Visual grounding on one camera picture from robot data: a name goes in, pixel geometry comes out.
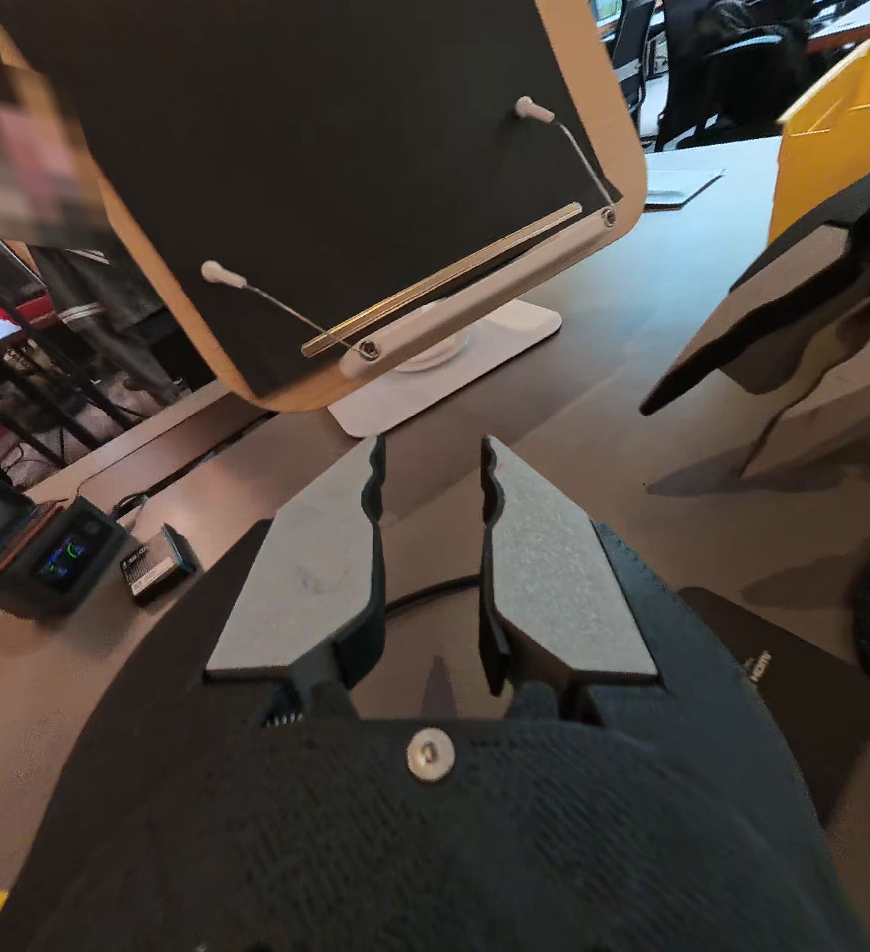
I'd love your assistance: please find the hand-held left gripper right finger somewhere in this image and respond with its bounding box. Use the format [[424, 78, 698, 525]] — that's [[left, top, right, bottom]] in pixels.
[[479, 436, 660, 698]]

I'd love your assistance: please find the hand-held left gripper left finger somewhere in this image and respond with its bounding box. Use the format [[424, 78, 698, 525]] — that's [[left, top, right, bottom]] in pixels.
[[206, 436, 387, 690]]

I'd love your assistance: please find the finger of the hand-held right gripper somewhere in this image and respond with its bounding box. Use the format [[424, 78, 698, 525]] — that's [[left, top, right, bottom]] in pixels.
[[639, 222, 870, 417], [740, 327, 870, 478]]

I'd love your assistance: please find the yellow plastic bin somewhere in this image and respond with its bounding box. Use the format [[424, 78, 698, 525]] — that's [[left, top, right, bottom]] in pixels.
[[768, 37, 870, 247]]

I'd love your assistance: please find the black multiport adapter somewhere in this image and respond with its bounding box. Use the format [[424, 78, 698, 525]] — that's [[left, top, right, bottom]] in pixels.
[[385, 574, 870, 828]]

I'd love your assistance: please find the small black battery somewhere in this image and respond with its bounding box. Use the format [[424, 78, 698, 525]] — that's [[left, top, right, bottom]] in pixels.
[[120, 523, 198, 608]]

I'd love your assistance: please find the black jacket on chair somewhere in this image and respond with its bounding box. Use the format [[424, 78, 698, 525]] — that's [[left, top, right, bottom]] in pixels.
[[657, 0, 813, 151]]

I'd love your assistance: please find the black office chair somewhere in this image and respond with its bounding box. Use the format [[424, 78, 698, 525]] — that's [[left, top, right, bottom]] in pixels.
[[612, 0, 661, 136]]

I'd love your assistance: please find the small black display device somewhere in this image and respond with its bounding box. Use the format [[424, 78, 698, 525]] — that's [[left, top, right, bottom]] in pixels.
[[0, 470, 128, 617]]

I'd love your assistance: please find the black striped jacket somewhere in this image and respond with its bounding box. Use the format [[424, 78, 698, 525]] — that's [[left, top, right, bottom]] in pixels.
[[29, 245, 217, 407]]

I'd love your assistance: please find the black wooden-rimmed board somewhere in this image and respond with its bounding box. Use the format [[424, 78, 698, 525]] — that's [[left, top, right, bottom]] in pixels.
[[0, 0, 649, 415]]

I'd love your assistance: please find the black table cable cover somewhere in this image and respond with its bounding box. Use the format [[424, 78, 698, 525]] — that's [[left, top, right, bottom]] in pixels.
[[643, 170, 725, 211]]

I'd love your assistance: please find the white peg with cord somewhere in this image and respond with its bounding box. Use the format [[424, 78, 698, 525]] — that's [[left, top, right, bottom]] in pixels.
[[515, 95, 619, 229], [200, 260, 383, 364]]

